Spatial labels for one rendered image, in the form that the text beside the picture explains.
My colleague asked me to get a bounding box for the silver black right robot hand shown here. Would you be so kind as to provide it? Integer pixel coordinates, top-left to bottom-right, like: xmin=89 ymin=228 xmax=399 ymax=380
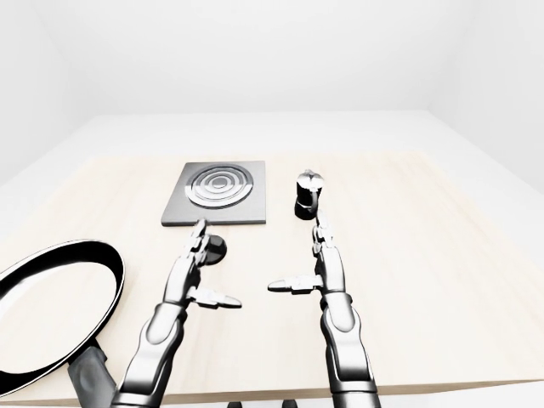
xmin=267 ymin=210 xmax=346 ymax=295

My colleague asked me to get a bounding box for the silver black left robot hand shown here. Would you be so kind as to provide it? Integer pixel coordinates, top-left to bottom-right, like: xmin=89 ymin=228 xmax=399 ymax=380
xmin=162 ymin=218 xmax=243 ymax=310

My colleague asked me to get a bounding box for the round black stove knob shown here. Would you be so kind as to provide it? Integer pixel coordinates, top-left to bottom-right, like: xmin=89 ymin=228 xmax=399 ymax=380
xmin=197 ymin=233 xmax=229 ymax=267

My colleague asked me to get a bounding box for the flat dark stove plate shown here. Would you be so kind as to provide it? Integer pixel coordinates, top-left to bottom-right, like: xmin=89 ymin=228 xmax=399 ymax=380
xmin=161 ymin=160 xmax=268 ymax=228

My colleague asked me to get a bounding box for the black silver moka pot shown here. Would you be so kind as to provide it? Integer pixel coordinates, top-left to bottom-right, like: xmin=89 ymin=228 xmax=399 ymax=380
xmin=294 ymin=169 xmax=325 ymax=222

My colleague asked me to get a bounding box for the black frying pan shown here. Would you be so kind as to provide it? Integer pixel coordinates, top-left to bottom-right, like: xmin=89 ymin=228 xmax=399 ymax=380
xmin=0 ymin=240 xmax=127 ymax=408

